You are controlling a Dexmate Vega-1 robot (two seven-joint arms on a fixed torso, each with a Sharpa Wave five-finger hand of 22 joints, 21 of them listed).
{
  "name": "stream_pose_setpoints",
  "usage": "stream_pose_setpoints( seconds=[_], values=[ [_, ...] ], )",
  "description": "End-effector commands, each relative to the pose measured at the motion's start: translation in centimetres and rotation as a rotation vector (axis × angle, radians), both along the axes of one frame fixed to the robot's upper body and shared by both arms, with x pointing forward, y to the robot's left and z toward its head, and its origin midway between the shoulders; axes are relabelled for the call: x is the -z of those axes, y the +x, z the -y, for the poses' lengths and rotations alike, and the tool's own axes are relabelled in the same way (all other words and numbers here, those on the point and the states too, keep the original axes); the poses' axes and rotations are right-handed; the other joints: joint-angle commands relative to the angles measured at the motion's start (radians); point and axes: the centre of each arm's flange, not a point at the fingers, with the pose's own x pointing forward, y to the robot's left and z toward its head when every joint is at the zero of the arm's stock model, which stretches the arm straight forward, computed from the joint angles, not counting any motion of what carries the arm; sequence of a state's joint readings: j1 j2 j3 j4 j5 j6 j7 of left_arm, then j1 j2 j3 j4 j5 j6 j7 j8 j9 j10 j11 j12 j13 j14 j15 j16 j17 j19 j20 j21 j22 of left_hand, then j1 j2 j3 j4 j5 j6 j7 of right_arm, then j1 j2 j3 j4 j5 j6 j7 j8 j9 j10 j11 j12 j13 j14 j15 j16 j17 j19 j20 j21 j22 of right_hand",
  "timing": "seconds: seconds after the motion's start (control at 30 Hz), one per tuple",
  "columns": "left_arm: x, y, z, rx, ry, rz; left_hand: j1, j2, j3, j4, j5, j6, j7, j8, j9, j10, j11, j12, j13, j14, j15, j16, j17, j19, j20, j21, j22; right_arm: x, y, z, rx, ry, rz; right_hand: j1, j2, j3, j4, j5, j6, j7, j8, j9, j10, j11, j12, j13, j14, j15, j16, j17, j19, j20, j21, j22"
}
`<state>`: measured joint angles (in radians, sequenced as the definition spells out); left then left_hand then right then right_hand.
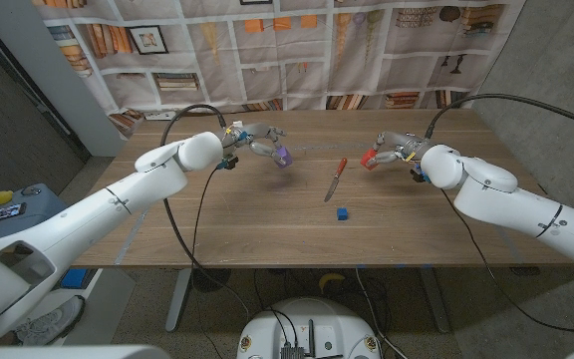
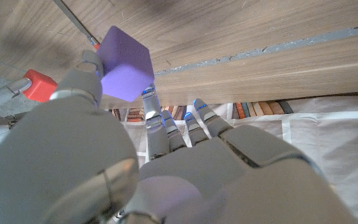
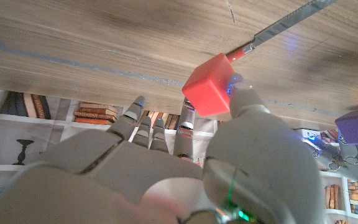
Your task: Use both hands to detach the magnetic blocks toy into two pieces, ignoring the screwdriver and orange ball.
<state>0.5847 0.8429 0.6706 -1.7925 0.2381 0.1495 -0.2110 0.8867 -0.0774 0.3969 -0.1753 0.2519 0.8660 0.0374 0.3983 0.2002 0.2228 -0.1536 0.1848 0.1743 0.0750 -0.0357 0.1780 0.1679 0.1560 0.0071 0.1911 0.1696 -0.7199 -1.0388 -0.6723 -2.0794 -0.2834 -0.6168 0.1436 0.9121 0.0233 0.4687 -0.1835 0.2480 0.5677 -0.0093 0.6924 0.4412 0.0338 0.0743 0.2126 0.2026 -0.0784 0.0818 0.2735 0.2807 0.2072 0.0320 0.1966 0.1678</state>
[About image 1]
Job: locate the white floor platform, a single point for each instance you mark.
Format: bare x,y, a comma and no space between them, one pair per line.
107,299

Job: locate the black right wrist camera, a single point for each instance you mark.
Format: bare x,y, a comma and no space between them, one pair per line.
420,174

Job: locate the yellow lemon toy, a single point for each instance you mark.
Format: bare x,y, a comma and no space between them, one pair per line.
2,197

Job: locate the black round floor object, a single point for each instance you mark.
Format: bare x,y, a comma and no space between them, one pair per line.
214,281

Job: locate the printed bookshelf backdrop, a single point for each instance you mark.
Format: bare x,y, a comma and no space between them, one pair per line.
287,55

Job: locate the black antenna on base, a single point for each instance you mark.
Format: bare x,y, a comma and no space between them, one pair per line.
312,339

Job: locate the blue-grey stool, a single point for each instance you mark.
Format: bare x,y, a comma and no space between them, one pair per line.
38,207

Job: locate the grey sneaker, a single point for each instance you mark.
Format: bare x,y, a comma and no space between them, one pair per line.
53,321

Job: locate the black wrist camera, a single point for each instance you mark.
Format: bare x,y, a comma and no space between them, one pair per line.
227,163
420,174

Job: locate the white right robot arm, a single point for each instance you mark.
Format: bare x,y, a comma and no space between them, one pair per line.
506,199

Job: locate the yellow object under table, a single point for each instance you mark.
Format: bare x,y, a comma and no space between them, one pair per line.
331,280

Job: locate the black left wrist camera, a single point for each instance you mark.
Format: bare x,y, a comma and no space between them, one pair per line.
227,163

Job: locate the white power strip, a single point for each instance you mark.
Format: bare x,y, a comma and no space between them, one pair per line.
160,115

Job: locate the small blue block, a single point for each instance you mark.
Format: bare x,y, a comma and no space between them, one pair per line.
342,214

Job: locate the blue pad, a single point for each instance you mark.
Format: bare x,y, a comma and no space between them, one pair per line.
74,278

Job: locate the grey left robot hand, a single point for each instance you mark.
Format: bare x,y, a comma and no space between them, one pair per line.
254,134

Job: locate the red magnetic block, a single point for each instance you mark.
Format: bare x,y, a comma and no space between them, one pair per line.
368,159

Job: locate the purple magnetic block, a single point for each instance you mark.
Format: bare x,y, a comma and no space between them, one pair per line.
283,157

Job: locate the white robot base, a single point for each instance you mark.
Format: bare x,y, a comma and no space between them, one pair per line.
312,324

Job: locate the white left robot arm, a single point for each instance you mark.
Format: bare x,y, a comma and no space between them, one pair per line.
92,214

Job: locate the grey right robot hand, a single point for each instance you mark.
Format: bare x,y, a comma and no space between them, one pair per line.
404,147

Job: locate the grey table leg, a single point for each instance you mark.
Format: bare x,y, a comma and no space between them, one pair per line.
436,304
177,304

